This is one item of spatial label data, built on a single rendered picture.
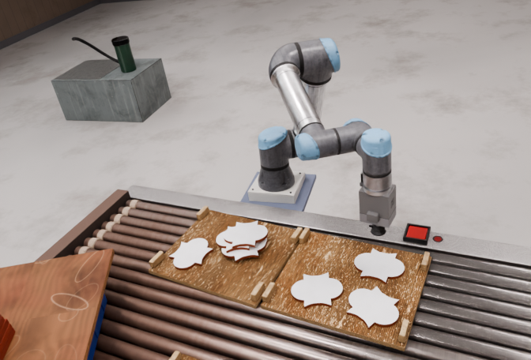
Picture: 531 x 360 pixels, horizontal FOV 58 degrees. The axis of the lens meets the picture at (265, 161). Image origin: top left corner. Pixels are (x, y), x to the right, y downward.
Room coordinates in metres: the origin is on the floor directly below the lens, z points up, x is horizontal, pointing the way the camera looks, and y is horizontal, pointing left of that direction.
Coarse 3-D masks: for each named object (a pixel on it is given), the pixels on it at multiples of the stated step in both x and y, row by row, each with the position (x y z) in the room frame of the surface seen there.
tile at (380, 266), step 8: (360, 256) 1.11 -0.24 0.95; (368, 256) 1.11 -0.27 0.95; (376, 256) 1.10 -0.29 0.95; (384, 256) 1.10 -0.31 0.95; (392, 256) 1.09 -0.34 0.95; (360, 264) 1.08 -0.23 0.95; (368, 264) 1.07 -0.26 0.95; (376, 264) 1.07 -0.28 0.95; (384, 264) 1.06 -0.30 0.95; (392, 264) 1.06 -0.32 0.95; (400, 264) 1.05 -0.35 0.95; (368, 272) 1.04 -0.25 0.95; (376, 272) 1.03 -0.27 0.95; (384, 272) 1.03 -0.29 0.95; (392, 272) 1.02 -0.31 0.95; (400, 272) 1.02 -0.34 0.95; (384, 280) 1.00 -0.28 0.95
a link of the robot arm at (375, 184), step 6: (390, 174) 1.04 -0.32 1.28; (366, 180) 1.05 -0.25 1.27; (372, 180) 1.04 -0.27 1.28; (378, 180) 1.03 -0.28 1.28; (384, 180) 1.03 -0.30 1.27; (390, 180) 1.04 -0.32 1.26; (366, 186) 1.05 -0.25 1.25; (372, 186) 1.04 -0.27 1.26; (378, 186) 1.03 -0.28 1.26; (384, 186) 1.03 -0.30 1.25
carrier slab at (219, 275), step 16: (208, 224) 1.41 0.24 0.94; (224, 224) 1.40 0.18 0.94; (272, 224) 1.35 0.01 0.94; (208, 240) 1.32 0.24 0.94; (272, 240) 1.27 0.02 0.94; (288, 240) 1.26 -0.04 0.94; (208, 256) 1.24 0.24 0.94; (272, 256) 1.19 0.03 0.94; (288, 256) 1.18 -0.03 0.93; (160, 272) 1.20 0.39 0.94; (176, 272) 1.19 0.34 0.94; (192, 272) 1.17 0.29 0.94; (208, 272) 1.16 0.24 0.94; (224, 272) 1.15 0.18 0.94; (240, 272) 1.14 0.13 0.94; (256, 272) 1.13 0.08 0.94; (272, 272) 1.12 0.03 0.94; (208, 288) 1.09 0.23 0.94; (224, 288) 1.08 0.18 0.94; (240, 288) 1.07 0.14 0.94; (256, 304) 1.00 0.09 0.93
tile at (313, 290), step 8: (328, 272) 1.07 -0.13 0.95; (304, 280) 1.05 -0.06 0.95; (312, 280) 1.04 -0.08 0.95; (320, 280) 1.04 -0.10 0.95; (328, 280) 1.03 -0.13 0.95; (336, 280) 1.03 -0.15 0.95; (296, 288) 1.02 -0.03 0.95; (304, 288) 1.02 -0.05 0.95; (312, 288) 1.01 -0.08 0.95; (320, 288) 1.01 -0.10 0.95; (328, 288) 1.00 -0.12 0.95; (336, 288) 1.00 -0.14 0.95; (296, 296) 0.99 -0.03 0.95; (304, 296) 0.99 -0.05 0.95; (312, 296) 0.98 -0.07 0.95; (320, 296) 0.98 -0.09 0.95; (328, 296) 0.97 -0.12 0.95; (336, 296) 0.97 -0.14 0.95; (304, 304) 0.96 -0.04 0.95; (312, 304) 0.96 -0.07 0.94; (320, 304) 0.96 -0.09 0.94; (328, 304) 0.95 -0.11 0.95
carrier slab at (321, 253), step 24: (312, 240) 1.24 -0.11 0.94; (336, 240) 1.22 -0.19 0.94; (288, 264) 1.14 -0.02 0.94; (312, 264) 1.12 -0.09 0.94; (336, 264) 1.11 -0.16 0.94; (408, 264) 1.06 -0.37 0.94; (288, 288) 1.04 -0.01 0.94; (360, 288) 0.99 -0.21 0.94; (384, 288) 0.98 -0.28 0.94; (408, 288) 0.97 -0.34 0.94; (288, 312) 0.95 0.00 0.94; (312, 312) 0.94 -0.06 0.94; (336, 312) 0.92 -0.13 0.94; (408, 312) 0.89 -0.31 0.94; (360, 336) 0.84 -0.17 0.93; (384, 336) 0.82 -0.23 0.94; (408, 336) 0.81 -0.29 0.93
